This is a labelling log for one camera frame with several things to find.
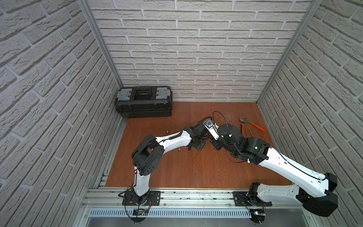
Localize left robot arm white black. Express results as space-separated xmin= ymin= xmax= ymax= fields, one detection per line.
xmin=118 ymin=116 xmax=219 ymax=206

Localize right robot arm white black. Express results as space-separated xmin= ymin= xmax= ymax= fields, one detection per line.
xmin=205 ymin=123 xmax=338 ymax=217

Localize black plastic toolbox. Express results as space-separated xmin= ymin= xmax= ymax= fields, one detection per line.
xmin=115 ymin=86 xmax=173 ymax=119

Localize orange handled pliers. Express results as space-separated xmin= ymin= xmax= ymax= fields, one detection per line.
xmin=239 ymin=117 xmax=265 ymax=135

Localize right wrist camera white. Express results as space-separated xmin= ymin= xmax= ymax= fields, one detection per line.
xmin=203 ymin=118 xmax=219 ymax=141

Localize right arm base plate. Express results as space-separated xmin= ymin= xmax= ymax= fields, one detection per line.
xmin=232 ymin=191 xmax=272 ymax=207

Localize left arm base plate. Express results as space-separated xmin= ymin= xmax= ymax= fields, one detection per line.
xmin=122 ymin=190 xmax=161 ymax=206

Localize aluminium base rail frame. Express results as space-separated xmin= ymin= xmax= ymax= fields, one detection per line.
xmin=73 ymin=174 xmax=323 ymax=227

